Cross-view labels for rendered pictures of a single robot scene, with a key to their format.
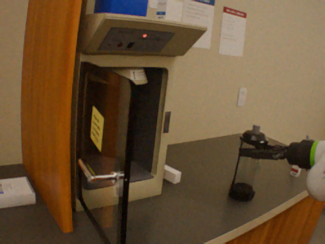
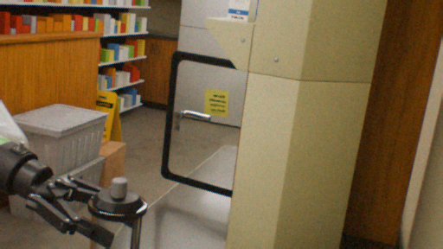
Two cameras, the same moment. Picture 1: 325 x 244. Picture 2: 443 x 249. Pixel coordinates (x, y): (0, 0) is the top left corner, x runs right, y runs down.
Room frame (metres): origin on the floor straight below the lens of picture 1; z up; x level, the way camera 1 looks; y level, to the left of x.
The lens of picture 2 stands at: (1.84, -0.69, 1.56)
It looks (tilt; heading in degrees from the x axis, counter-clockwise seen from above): 14 degrees down; 144
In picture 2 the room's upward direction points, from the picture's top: 7 degrees clockwise
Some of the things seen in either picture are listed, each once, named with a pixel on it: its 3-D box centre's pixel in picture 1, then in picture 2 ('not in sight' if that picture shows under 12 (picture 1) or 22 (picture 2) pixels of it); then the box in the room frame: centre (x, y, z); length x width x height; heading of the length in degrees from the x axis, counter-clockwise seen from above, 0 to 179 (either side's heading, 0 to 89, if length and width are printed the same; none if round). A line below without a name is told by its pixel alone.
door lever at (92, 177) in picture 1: (95, 170); not in sight; (0.57, 0.12, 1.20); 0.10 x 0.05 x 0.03; 31
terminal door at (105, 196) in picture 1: (98, 159); (211, 125); (0.64, 0.13, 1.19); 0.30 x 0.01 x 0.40; 31
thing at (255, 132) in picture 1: (255, 133); (118, 196); (1.02, -0.32, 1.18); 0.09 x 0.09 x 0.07
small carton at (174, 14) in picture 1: (169, 11); (242, 7); (0.88, 0.02, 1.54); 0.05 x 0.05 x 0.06; 33
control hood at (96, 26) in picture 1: (147, 36); (245, 41); (0.84, 0.06, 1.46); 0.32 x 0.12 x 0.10; 129
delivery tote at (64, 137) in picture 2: not in sight; (59, 138); (-1.46, 0.36, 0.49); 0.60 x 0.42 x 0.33; 129
